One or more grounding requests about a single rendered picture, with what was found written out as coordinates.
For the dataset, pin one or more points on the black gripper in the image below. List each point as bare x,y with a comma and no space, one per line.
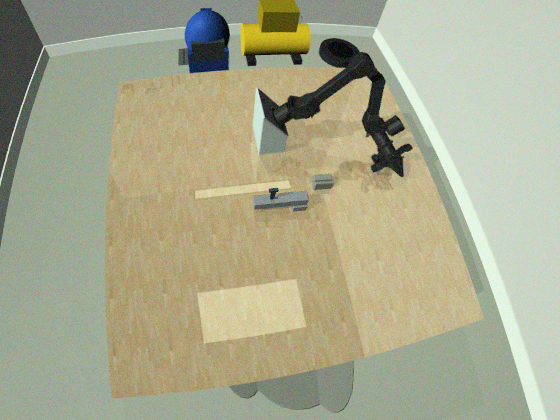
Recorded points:
395,162

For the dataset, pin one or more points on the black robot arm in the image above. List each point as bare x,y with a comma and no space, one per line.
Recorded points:
360,66

